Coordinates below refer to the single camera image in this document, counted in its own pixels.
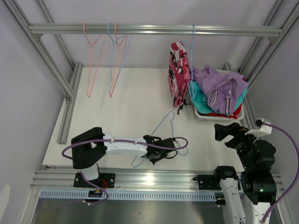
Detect pink floral trousers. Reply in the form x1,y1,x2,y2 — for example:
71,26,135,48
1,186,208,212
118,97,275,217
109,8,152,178
168,42,191,115

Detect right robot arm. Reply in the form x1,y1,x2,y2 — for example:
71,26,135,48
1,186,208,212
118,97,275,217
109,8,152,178
214,120,277,224

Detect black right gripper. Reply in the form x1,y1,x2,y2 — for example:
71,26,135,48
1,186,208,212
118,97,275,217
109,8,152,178
214,121,262,170

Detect white slotted cable duct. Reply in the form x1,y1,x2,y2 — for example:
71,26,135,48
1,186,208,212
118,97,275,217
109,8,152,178
40,189,216,202

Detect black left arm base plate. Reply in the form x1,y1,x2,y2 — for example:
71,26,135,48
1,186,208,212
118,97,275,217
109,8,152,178
73,172,116,189

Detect white plastic mesh basket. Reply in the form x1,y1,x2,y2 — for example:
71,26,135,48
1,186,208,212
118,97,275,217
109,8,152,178
194,69,246,121

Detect light blue hanger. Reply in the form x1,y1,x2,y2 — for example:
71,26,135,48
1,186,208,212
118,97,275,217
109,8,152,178
181,24,196,101
107,22,132,98

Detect aluminium hanging rail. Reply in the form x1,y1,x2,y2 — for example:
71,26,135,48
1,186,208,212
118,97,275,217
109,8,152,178
28,23,283,37

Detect blue hanger with purple trousers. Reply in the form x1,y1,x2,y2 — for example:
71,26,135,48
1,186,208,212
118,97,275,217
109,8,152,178
131,111,189,168

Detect right aluminium frame post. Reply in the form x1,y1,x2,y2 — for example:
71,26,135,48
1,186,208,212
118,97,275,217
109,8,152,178
239,0,299,140

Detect pink wire hanger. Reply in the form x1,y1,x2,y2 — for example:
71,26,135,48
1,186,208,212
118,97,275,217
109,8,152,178
83,22,107,98

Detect red trousers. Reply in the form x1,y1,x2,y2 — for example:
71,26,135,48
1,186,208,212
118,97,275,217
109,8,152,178
197,104,245,120

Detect teal trousers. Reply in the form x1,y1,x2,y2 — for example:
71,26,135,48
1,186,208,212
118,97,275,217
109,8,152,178
191,81,248,115

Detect purple trousers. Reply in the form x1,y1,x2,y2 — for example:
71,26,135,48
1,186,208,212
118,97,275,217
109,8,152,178
191,64,249,115

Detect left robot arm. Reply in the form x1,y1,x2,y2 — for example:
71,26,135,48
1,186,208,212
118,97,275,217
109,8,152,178
71,127,176,187

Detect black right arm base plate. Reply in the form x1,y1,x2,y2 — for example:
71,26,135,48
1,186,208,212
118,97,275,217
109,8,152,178
192,175,221,190

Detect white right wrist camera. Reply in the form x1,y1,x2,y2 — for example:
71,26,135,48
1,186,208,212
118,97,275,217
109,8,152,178
245,118,272,138

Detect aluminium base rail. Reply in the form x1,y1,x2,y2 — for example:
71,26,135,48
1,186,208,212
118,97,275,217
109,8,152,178
30,166,286,193

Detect pink hanger with teal trousers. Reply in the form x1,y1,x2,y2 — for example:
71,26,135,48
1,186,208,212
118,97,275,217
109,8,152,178
108,23,128,98

